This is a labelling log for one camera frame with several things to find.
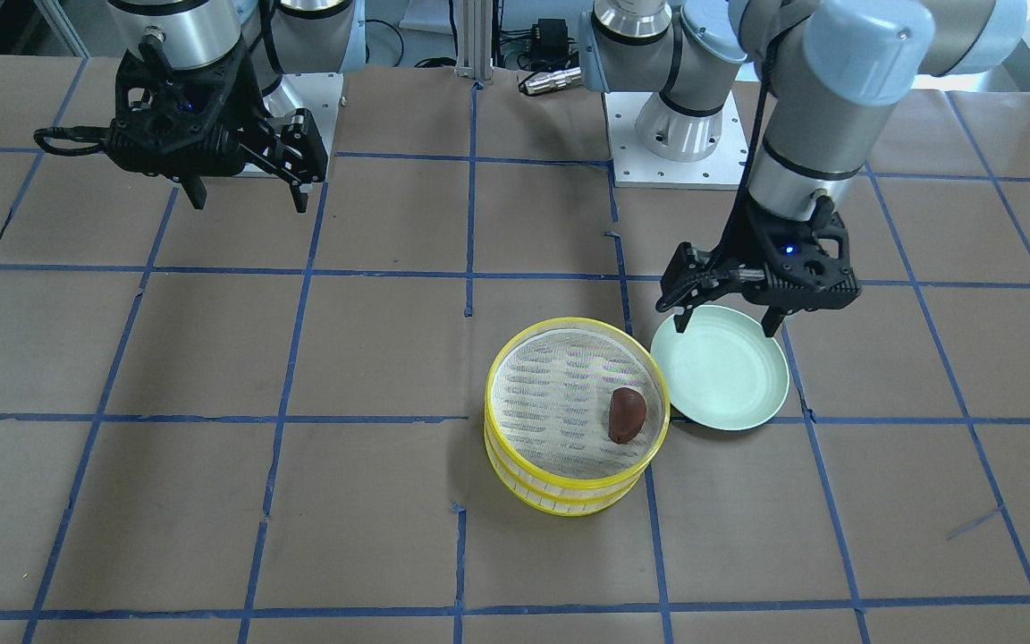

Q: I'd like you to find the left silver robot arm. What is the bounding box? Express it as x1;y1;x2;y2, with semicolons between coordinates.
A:
579;1;1027;337

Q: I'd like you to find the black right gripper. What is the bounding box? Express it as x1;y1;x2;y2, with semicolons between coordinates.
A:
104;36;328;215

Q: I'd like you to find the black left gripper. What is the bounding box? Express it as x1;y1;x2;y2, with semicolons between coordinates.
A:
655;194;862;338

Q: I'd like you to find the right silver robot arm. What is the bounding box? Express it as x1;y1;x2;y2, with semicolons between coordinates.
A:
102;1;367;212

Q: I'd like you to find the light green plate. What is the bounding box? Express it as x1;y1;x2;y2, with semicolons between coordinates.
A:
650;305;790;431

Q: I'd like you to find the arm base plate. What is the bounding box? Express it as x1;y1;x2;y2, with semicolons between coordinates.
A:
604;91;747;191
263;72;346;165

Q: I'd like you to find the aluminium frame post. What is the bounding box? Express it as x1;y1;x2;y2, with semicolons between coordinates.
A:
450;1;497;86

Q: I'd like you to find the yellow steamer basket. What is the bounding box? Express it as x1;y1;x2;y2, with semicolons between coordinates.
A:
484;317;671;489
483;430;642;517

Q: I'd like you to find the brown bun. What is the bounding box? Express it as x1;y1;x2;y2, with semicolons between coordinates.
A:
606;386;647;445

